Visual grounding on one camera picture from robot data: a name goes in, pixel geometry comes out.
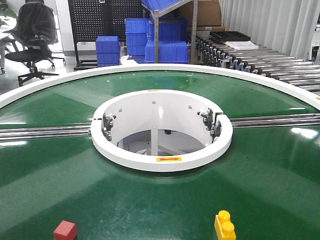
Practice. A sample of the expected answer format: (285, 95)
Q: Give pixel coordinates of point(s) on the yellow toy brick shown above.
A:
(224, 228)

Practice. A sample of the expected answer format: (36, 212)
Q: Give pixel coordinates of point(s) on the red cube block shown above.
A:
(66, 230)

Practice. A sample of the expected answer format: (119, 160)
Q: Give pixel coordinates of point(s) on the yellow arrow sticker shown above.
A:
(169, 159)

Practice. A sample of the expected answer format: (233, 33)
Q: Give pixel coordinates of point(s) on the large blue front crate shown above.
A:
(169, 52)

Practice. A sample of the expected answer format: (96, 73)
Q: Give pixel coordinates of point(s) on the small blue crate stack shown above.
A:
(107, 51)

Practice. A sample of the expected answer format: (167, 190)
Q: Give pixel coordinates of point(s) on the tall blue crate stack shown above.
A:
(136, 35)

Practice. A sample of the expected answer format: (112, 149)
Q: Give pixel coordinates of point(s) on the right steel roller bar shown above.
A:
(276, 120)

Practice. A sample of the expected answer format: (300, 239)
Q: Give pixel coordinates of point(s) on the steel roller bar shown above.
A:
(22, 134)
(276, 120)

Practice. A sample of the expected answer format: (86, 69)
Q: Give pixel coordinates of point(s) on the grey metal shelf rack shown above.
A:
(157, 13)

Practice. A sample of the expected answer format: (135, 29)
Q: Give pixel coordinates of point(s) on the black compartment tray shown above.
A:
(229, 36)

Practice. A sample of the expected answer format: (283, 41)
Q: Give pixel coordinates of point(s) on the white flat tray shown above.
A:
(242, 45)

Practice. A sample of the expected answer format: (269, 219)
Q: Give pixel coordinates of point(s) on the cardboard box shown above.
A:
(208, 13)

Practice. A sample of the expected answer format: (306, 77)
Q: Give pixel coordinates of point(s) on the black pegboard stand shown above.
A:
(93, 18)

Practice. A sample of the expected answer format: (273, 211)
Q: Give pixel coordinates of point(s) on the left steel roller bar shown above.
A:
(22, 134)

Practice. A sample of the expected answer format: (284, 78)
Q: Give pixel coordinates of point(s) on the white outer conveyor rim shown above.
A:
(294, 91)

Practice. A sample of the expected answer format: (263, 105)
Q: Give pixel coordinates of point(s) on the black office chair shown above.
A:
(35, 29)

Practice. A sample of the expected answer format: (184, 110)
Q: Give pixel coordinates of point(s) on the metal roller conveyor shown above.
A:
(262, 61)

